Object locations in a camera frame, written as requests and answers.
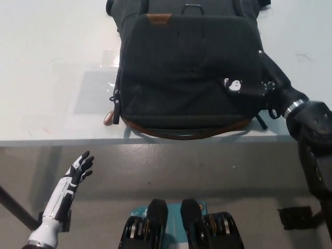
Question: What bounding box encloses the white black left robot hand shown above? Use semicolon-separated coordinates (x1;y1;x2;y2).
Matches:
41;150;95;224

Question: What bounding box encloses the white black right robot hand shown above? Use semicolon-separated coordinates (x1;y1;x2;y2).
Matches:
223;50;310;115

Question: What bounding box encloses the dark grey canvas backpack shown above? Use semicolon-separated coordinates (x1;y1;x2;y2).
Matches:
105;0;281;141

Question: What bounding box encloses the black teal robot torso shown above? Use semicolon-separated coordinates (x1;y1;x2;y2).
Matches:
118;198;244;249

